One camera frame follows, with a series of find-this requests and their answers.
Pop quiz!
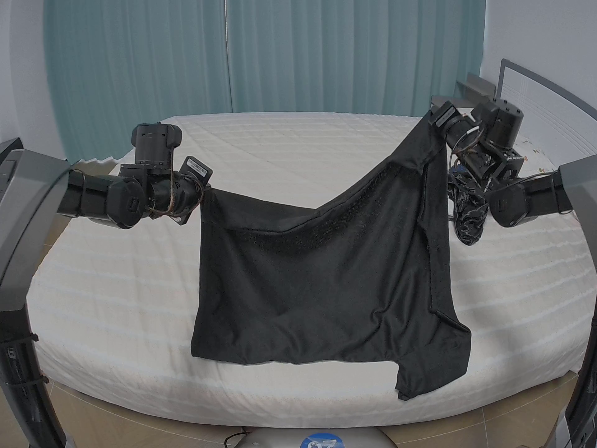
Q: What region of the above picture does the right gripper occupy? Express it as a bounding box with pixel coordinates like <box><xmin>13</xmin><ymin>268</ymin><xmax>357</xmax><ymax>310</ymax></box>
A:
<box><xmin>445</xmin><ymin>119</ymin><xmax>476</xmax><ymax>148</ymax></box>

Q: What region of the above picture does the pile of clothes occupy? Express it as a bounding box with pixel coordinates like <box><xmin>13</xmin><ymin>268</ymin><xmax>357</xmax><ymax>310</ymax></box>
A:
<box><xmin>447</xmin><ymin>165</ymin><xmax>491</xmax><ymax>247</ymax></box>

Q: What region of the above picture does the blue-green curtain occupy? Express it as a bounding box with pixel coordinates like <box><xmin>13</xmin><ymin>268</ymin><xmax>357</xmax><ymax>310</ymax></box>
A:
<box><xmin>225</xmin><ymin>0</ymin><xmax>487</xmax><ymax>118</ymax></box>
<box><xmin>44</xmin><ymin>0</ymin><xmax>230</xmax><ymax>163</ymax></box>

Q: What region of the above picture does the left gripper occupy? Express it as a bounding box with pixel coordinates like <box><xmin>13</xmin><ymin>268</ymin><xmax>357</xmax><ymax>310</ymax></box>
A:
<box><xmin>149</xmin><ymin>175</ymin><xmax>206</xmax><ymax>226</ymax></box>

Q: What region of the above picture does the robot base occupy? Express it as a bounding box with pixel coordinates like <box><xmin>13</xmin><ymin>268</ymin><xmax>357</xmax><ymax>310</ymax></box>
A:
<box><xmin>234</xmin><ymin>427</ymin><xmax>398</xmax><ymax>448</ymax></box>

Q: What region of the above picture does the bed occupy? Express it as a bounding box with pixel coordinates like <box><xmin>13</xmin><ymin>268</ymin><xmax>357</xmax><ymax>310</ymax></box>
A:
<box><xmin>25</xmin><ymin>59</ymin><xmax>597</xmax><ymax>429</ymax></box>

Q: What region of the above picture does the black T-shirt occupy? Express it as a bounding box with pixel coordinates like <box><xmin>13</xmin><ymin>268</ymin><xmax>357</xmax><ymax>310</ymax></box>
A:
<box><xmin>190</xmin><ymin>110</ymin><xmax>473</xmax><ymax>402</ymax></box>

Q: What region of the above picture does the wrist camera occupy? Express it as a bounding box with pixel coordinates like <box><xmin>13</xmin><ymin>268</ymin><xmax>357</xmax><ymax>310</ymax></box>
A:
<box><xmin>179</xmin><ymin>156</ymin><xmax>214</xmax><ymax>184</ymax></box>
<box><xmin>429</xmin><ymin>101</ymin><xmax>468</xmax><ymax>133</ymax></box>

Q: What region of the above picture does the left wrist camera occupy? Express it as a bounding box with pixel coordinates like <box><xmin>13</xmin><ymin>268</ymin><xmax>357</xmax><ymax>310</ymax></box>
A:
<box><xmin>179</xmin><ymin>156</ymin><xmax>214</xmax><ymax>184</ymax></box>

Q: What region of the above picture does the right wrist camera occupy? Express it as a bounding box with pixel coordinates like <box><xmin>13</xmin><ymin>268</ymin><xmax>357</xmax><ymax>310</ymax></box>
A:
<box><xmin>429</xmin><ymin>101</ymin><xmax>468</xmax><ymax>133</ymax></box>

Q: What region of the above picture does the grey bedside table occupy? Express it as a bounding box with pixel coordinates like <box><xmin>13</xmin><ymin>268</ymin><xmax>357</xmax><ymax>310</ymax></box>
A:
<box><xmin>455</xmin><ymin>75</ymin><xmax>498</xmax><ymax>109</ymax></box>

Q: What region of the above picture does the white printed pillow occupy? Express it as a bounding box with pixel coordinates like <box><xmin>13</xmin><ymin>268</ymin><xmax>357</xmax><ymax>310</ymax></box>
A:
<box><xmin>515</xmin><ymin>134</ymin><xmax>547</xmax><ymax>163</ymax></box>

